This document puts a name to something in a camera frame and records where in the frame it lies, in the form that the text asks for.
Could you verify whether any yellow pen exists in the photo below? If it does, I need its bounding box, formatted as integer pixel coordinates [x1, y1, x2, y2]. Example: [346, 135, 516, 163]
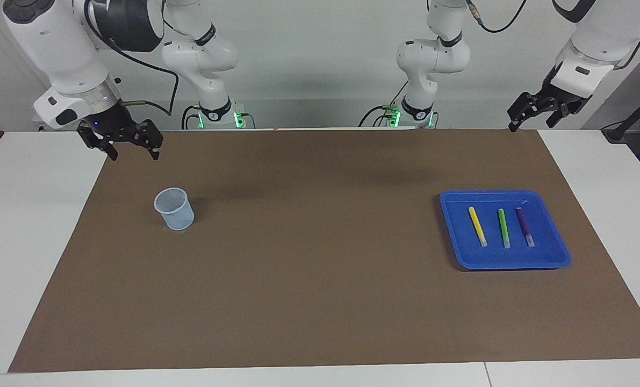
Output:
[468, 206, 488, 248]

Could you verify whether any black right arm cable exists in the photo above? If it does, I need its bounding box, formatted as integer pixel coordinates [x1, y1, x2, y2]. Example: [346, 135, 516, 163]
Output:
[83, 0, 181, 117]

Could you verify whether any translucent blue mesh pen cup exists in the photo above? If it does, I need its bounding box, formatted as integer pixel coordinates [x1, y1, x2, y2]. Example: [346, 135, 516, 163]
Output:
[154, 187, 195, 231]

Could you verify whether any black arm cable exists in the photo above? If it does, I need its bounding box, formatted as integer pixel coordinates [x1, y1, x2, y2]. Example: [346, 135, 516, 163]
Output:
[465, 0, 640, 70]
[83, 0, 181, 117]

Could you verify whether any black stand with pole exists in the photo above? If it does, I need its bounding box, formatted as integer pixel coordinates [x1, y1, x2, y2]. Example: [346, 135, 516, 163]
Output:
[601, 86, 640, 143]

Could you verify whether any black right base cable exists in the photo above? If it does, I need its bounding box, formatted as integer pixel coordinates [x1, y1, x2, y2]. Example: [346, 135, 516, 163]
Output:
[182, 104, 202, 130]

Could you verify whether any black left base cable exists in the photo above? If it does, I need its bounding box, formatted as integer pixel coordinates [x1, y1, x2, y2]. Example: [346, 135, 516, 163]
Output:
[358, 80, 409, 128]

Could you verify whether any blue plastic tray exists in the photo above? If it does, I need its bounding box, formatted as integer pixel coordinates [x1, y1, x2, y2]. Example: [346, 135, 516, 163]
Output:
[439, 189, 572, 270]

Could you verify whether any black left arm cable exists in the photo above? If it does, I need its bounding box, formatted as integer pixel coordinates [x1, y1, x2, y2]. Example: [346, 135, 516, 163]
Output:
[465, 0, 640, 70]

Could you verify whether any purple pen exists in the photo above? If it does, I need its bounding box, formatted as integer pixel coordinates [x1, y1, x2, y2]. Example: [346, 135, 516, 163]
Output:
[516, 207, 536, 248]

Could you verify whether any green pen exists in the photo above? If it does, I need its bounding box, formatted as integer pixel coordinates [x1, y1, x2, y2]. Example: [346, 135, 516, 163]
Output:
[498, 209, 512, 249]

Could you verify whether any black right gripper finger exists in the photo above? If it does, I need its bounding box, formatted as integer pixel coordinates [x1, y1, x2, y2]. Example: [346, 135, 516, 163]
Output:
[137, 119, 164, 161]
[77, 125, 119, 161]

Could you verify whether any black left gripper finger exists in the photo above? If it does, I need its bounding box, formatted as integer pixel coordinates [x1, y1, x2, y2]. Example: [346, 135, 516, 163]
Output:
[507, 92, 545, 133]
[545, 103, 578, 128]

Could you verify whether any black base cable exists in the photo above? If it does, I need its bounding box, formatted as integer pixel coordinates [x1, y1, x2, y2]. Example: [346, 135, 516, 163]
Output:
[358, 80, 409, 128]
[182, 104, 202, 130]

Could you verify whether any brown table mat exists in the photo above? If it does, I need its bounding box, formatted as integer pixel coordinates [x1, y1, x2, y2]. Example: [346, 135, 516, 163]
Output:
[8, 128, 640, 373]

